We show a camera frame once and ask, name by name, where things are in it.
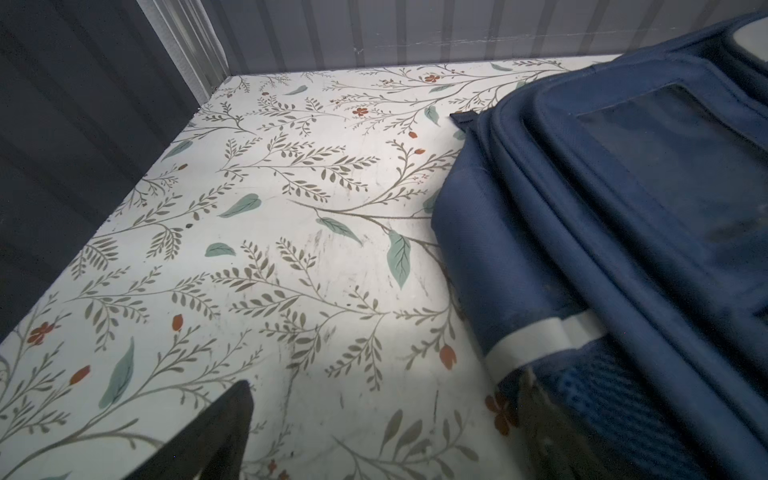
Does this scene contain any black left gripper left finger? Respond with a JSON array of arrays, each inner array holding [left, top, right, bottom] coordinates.
[[128, 380, 254, 479]]

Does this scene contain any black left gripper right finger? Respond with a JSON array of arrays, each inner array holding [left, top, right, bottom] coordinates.
[[517, 368, 636, 479]]

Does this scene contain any navy blue student backpack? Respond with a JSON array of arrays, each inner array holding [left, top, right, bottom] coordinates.
[[431, 14, 767, 479]]

